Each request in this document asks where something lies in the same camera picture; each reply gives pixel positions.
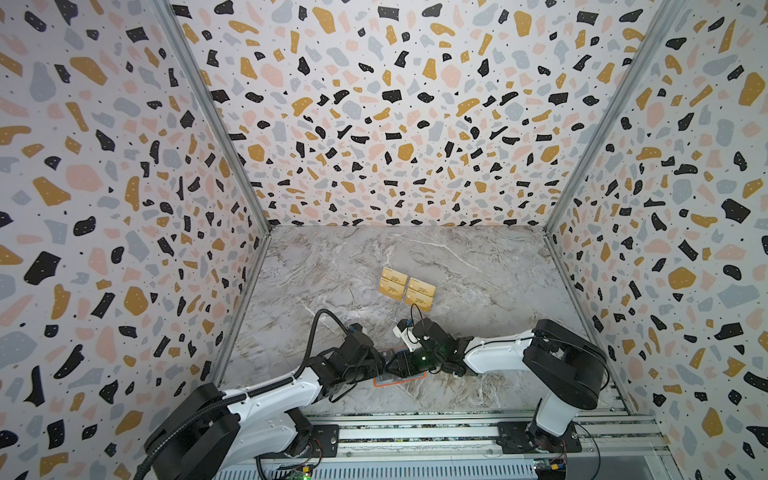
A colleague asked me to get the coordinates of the orange card holder wallet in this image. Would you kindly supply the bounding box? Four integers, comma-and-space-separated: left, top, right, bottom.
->
373, 347, 427, 388

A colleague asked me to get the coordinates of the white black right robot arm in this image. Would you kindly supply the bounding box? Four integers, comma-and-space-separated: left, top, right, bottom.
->
385, 317, 610, 441

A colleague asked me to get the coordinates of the clear acrylic card stand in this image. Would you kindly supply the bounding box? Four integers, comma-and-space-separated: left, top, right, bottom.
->
375, 266, 437, 323

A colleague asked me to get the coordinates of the green circuit board left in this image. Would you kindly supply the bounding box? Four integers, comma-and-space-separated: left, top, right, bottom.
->
283, 466, 313, 480

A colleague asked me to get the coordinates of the circuit board right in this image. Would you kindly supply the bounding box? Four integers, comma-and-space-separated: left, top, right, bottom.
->
534, 459, 567, 480

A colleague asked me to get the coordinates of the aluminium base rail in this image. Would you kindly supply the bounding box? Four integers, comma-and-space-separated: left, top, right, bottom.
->
218, 409, 682, 479

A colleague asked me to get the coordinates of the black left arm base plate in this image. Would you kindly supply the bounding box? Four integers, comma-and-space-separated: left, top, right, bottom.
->
263, 424, 340, 461

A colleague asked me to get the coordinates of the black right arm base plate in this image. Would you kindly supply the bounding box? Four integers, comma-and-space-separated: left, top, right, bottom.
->
496, 420, 582, 454

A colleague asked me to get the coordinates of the aluminium corner post left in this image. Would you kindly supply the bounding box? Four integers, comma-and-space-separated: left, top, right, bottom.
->
150, 0, 270, 238

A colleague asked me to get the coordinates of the aluminium corner post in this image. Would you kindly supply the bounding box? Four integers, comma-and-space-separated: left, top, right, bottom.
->
150, 0, 270, 238
544, 0, 688, 239

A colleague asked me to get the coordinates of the aluminium corner post right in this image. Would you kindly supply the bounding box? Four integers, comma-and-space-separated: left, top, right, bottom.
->
544, 0, 688, 239

